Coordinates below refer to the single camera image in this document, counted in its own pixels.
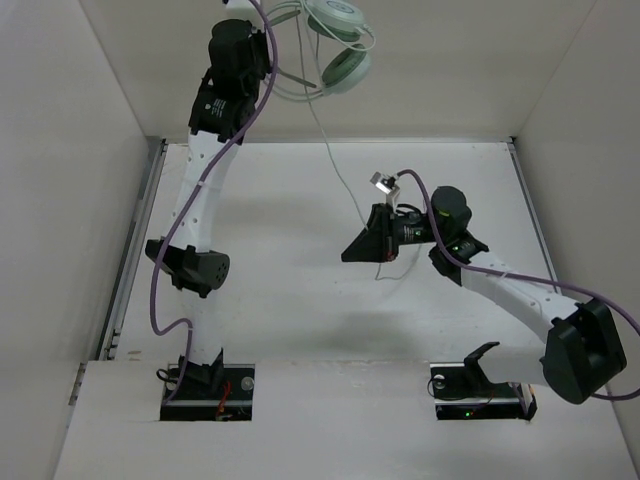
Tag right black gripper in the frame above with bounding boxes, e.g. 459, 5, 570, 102
342, 203, 445, 263

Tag mint green headphone cable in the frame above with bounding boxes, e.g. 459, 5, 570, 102
297, 0, 422, 282

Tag mint green headphones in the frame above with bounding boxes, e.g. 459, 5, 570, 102
267, 0, 376, 103

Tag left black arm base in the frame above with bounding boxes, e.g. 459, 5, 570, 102
156, 364, 256, 422

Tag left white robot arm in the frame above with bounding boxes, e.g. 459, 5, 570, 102
146, 19, 277, 338

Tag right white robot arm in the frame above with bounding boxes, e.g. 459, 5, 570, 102
341, 186, 627, 404

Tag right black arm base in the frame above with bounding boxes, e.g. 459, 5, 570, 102
427, 363, 538, 421

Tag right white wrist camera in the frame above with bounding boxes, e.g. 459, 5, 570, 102
370, 172, 400, 210

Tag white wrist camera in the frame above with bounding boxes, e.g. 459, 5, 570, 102
224, 0, 256, 23
370, 172, 400, 210

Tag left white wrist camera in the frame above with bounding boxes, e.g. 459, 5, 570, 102
224, 0, 256, 23

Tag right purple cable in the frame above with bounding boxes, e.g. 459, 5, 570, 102
389, 168, 640, 402

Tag purple cable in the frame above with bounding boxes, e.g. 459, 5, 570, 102
389, 168, 640, 402
150, 0, 281, 404

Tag right aluminium rail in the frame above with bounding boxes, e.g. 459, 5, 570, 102
507, 137, 557, 280

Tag aluminium rail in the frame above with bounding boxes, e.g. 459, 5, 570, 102
90, 136, 167, 361
507, 137, 557, 280

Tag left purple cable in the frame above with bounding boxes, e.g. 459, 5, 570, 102
150, 0, 281, 404

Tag left aluminium rail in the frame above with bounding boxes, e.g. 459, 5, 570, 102
90, 136, 167, 361

